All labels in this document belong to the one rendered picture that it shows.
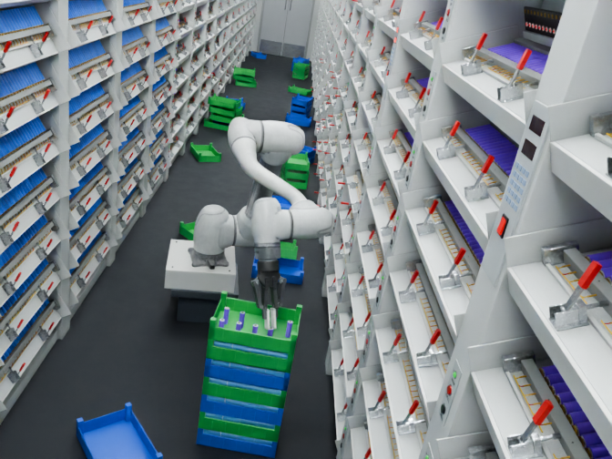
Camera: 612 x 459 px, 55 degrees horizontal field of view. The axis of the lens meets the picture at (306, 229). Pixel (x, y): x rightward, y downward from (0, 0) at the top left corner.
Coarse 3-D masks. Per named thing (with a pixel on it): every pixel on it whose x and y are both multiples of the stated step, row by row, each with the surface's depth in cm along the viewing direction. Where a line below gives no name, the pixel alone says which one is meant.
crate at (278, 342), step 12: (228, 300) 216; (240, 300) 215; (216, 312) 206; (252, 312) 217; (288, 312) 216; (300, 312) 213; (216, 324) 207; (228, 324) 209; (252, 324) 211; (264, 324) 212; (276, 324) 213; (216, 336) 199; (228, 336) 198; (240, 336) 198; (252, 336) 198; (264, 336) 197; (276, 336) 207; (264, 348) 199; (276, 348) 199; (288, 348) 198
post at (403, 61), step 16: (416, 0) 203; (432, 0) 203; (400, 16) 212; (400, 48) 210; (400, 64) 212; (416, 64) 212; (384, 112) 219; (368, 208) 235; (352, 256) 244; (336, 336) 261
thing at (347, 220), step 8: (344, 208) 310; (344, 216) 304; (352, 216) 298; (344, 224) 294; (352, 224) 290; (344, 232) 286; (352, 232) 267; (344, 240) 277; (344, 248) 270; (344, 256) 255
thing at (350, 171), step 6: (348, 168) 301; (354, 168) 301; (360, 168) 301; (348, 174) 302; (354, 174) 302; (348, 180) 297; (348, 186) 290; (354, 192) 280; (354, 198) 274; (360, 198) 273; (354, 210) 260; (354, 216) 247
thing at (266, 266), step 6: (258, 264) 198; (264, 264) 196; (270, 264) 196; (276, 264) 197; (258, 270) 198; (264, 270) 196; (270, 270) 196; (276, 270) 198; (258, 276) 197; (264, 276) 198; (270, 276) 199; (276, 276) 200; (264, 282) 198; (270, 282) 199; (276, 282) 200
